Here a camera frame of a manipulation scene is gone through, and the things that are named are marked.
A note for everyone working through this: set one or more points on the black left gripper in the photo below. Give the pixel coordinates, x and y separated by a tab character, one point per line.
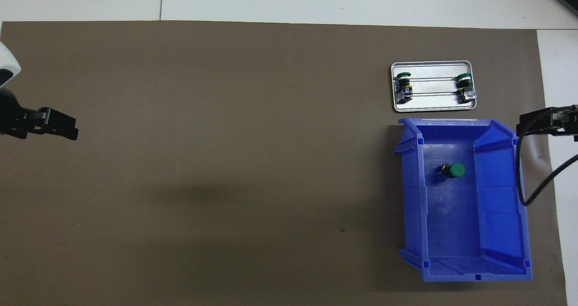
9	114

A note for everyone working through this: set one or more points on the green push button switch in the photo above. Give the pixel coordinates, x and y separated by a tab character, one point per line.
405	89
458	170
464	82

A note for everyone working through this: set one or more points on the silver metal tray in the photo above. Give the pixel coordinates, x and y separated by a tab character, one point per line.
433	103

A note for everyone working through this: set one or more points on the blue plastic storage bin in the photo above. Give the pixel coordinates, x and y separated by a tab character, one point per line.
451	234

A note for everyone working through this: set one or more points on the brown table mat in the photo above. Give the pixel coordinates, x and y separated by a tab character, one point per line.
226	116

